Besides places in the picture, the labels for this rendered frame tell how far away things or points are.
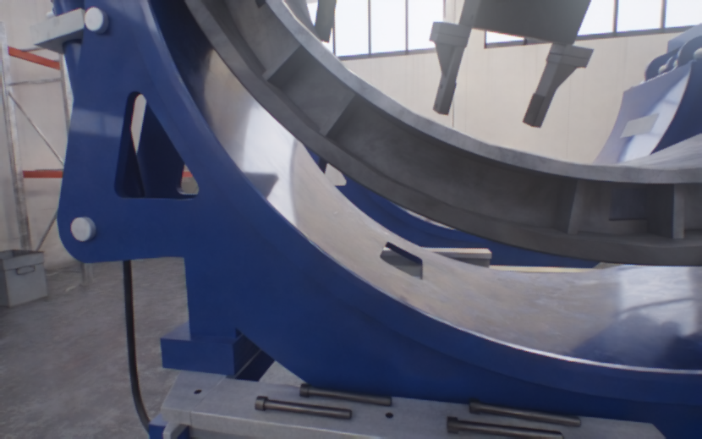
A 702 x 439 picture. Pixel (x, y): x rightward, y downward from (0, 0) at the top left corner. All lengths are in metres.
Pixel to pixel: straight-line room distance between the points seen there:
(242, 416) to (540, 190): 0.90
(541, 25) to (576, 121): 10.06
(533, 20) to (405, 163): 0.56
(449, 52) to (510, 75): 9.85
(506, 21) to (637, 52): 10.90
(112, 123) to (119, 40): 0.22
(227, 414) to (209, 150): 0.63
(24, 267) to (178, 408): 4.72
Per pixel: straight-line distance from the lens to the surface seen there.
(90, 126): 1.24
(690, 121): 3.20
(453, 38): 0.46
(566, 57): 0.53
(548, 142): 10.28
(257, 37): 1.14
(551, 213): 1.02
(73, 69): 1.42
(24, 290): 5.63
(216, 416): 0.94
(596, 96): 10.80
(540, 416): 0.93
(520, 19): 0.49
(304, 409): 0.87
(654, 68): 3.91
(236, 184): 0.91
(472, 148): 0.80
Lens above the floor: 1.38
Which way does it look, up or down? 7 degrees down
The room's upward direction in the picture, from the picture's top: 1 degrees counter-clockwise
